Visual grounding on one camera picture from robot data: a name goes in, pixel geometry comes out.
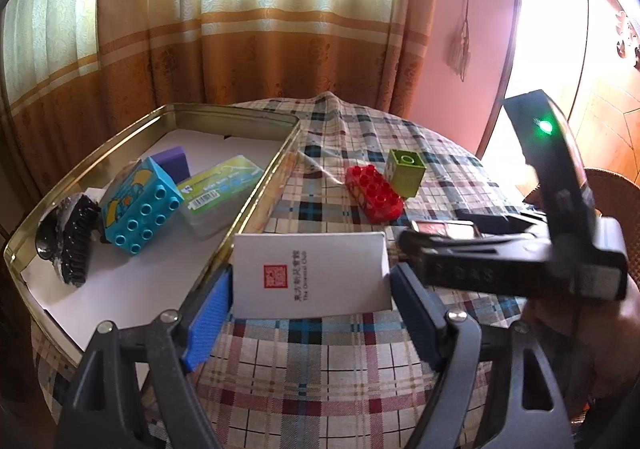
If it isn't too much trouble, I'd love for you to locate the red toy building block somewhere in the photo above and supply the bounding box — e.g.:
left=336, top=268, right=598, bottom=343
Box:
left=345, top=164, right=405, bottom=222

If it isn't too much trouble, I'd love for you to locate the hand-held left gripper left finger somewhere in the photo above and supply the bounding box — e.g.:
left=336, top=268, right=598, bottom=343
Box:
left=57, top=264, right=236, bottom=449

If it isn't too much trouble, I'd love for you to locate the wall hanging tassel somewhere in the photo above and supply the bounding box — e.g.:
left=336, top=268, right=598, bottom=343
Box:
left=446, top=0, right=485, bottom=84

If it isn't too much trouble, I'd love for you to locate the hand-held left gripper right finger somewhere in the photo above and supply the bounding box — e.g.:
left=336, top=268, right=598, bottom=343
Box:
left=390, top=263, right=576, bottom=449

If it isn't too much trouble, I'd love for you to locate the long white cardboard box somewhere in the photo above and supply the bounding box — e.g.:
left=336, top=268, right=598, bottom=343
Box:
left=232, top=230, right=393, bottom=320

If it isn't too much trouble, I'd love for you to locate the orange cream curtain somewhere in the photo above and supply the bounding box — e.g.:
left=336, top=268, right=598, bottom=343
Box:
left=0, top=0, right=446, bottom=210

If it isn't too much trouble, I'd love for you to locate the carved flower ornament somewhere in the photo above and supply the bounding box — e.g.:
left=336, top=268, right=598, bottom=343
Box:
left=614, top=10, right=640, bottom=66

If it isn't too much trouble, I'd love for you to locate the person's right hand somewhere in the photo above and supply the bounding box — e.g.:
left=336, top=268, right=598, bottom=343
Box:
left=522, top=279, right=640, bottom=407

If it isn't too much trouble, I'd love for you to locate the clear plastic wrapper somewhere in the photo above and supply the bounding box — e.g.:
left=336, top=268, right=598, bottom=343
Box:
left=297, top=148, right=351, bottom=187

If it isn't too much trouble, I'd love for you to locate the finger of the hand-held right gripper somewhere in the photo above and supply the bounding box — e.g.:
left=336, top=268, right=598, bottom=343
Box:
left=397, top=230, right=556, bottom=291
left=452, top=210, right=551, bottom=236

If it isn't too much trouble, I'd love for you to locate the brown wicker chair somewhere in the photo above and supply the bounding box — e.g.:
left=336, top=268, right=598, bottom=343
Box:
left=582, top=168, right=640, bottom=230

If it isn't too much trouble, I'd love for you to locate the green white plastic box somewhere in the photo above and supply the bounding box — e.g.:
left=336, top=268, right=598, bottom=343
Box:
left=177, top=155, right=265, bottom=237

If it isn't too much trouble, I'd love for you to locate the green toy building block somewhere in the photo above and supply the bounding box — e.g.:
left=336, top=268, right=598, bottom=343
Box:
left=384, top=149, right=427, bottom=198

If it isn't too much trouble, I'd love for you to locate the wooden door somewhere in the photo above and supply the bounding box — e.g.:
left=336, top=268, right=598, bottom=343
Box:
left=570, top=0, right=640, bottom=174

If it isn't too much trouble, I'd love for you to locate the plaid tablecloth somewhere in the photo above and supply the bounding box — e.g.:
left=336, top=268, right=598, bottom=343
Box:
left=30, top=91, right=551, bottom=449

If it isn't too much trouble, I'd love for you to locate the gold metal tin box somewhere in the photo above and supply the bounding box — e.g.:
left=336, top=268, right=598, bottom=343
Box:
left=2, top=103, right=302, bottom=370

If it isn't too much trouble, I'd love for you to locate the black hair brush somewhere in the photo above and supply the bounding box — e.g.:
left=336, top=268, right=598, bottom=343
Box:
left=35, top=193, right=101, bottom=287

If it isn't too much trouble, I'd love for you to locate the blue toy building block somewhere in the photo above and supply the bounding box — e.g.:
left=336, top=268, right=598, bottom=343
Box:
left=101, top=158, right=185, bottom=256

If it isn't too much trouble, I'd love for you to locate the white paper lining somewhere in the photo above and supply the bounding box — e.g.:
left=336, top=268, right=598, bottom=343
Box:
left=22, top=129, right=286, bottom=352

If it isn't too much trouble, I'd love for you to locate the purple block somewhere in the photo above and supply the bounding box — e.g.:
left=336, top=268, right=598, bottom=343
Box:
left=150, top=146, right=190, bottom=182

